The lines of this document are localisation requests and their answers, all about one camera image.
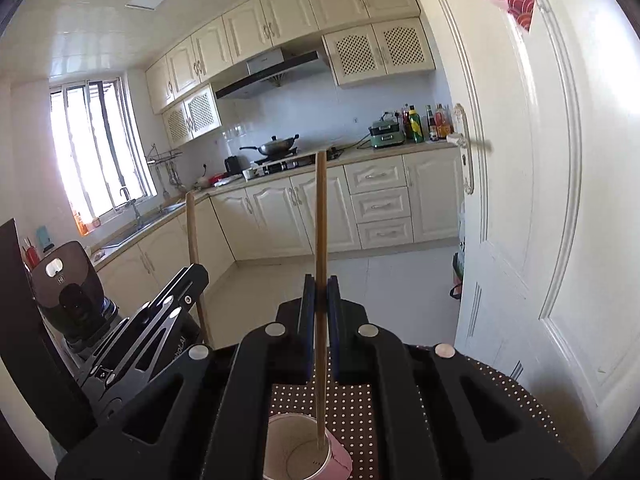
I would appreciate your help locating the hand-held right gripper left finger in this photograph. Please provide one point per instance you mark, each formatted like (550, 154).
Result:
(311, 320)

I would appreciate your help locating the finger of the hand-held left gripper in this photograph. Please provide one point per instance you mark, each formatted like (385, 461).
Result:
(167, 289)
(196, 282)

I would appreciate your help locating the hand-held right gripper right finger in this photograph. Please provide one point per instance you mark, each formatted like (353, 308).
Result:
(333, 320)

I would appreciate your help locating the light wooden chopstick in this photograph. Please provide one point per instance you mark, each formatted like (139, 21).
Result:
(320, 210)
(191, 230)

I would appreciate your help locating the pink cylindrical holder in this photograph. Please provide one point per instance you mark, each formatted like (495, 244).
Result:
(280, 440)

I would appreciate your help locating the cream lower sink cabinets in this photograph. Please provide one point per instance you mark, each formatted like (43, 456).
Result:
(160, 255)

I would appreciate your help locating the red bottle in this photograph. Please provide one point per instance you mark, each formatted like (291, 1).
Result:
(31, 256)

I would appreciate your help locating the teal object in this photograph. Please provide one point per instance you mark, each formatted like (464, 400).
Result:
(45, 237)

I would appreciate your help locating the orange bottle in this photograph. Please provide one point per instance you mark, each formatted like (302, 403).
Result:
(81, 222)

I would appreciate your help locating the steel kitchen sink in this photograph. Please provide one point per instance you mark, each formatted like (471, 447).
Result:
(140, 227)

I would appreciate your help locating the chrome faucet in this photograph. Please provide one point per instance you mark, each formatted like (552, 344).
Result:
(134, 205)

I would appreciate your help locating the red lidded container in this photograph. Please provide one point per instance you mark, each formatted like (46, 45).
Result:
(218, 178)

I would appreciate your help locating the cream lower cabinets with drawers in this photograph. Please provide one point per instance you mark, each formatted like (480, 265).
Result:
(280, 215)

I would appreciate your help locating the white mug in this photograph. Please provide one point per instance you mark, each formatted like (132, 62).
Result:
(248, 173)

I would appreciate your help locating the black kettle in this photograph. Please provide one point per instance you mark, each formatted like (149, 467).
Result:
(232, 164)

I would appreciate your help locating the kitchen window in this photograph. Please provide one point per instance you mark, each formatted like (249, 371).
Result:
(100, 150)

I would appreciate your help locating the gas stove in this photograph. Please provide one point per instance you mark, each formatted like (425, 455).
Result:
(290, 162)

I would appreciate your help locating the steel wok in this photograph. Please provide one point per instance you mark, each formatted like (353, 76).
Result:
(275, 146)

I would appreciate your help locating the cream lattice door cabinet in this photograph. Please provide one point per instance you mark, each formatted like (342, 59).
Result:
(192, 115)
(380, 52)

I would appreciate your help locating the beige kitchen countertop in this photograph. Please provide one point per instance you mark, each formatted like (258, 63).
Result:
(380, 152)

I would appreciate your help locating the brown polka dot tablecloth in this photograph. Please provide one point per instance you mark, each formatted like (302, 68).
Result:
(500, 390)

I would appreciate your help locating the green countertop appliance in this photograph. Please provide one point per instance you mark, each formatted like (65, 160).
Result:
(386, 132)

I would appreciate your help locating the row of condiment bottles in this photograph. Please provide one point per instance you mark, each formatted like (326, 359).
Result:
(425, 122)

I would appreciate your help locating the black range hood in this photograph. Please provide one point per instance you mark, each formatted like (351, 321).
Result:
(270, 72)

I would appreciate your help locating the white panel door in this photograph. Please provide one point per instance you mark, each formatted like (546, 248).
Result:
(525, 185)

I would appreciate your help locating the wall utensil rack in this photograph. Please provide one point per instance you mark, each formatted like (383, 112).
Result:
(162, 160)

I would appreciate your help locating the cream upper wall cabinets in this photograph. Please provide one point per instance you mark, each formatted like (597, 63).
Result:
(280, 15)

